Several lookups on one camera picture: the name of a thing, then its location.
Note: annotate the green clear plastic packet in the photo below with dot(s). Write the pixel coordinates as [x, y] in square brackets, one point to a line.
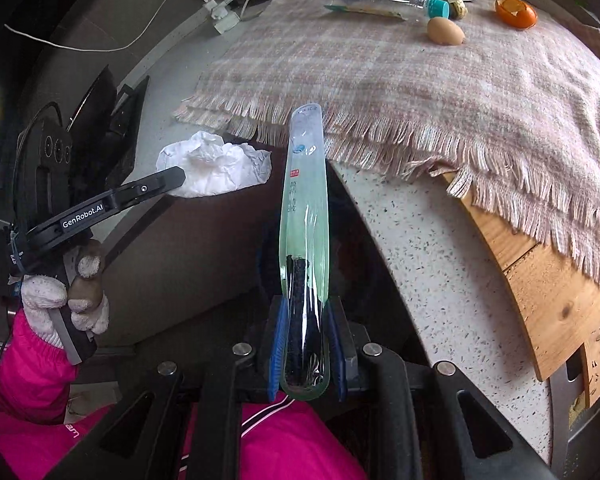
[302, 210]

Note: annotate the white power plug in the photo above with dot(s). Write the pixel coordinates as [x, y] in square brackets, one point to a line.
[226, 22]

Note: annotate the brown eggshell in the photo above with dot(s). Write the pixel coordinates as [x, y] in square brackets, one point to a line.
[445, 31]

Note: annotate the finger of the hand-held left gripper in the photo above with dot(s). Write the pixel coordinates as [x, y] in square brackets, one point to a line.
[150, 190]

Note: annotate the wooden board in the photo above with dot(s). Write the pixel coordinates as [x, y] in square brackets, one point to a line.
[555, 305]

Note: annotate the green yellow flat wrapper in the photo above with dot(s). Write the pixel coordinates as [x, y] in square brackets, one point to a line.
[365, 11]

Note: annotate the white tissue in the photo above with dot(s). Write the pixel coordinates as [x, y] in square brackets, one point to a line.
[215, 165]

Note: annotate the black angular object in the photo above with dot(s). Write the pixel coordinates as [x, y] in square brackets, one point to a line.
[125, 135]

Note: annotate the pink plaid fringed blanket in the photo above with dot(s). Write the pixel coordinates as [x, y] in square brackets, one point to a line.
[380, 85]

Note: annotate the person's pink pants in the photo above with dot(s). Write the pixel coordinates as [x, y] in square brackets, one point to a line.
[290, 450]

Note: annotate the white charger plug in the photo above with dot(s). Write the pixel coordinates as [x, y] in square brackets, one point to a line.
[215, 7]

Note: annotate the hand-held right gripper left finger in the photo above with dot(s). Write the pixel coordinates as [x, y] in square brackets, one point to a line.
[279, 345]

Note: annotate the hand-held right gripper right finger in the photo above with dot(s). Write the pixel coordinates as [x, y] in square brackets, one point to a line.
[337, 350]

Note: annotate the person's left forearm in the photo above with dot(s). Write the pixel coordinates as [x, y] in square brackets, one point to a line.
[25, 370]

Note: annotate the person's left hand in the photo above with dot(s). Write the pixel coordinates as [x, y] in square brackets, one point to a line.
[40, 292]

